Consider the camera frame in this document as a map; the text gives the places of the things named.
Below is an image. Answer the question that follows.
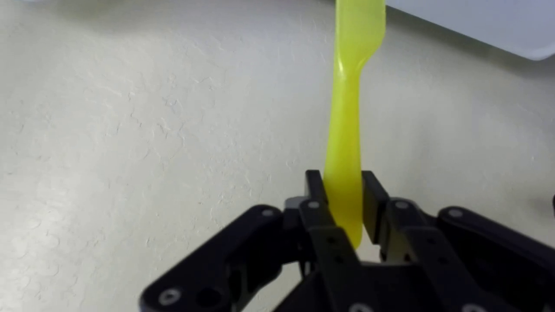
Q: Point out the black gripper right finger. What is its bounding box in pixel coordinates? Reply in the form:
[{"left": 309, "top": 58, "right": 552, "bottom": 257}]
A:
[{"left": 361, "top": 170, "right": 555, "bottom": 312}]

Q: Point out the white washing machine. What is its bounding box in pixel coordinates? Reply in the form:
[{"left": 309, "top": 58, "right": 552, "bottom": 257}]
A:
[{"left": 385, "top": 0, "right": 555, "bottom": 63}]

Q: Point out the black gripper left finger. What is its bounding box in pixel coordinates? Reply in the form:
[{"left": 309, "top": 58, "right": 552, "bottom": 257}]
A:
[{"left": 137, "top": 169, "right": 371, "bottom": 312}]

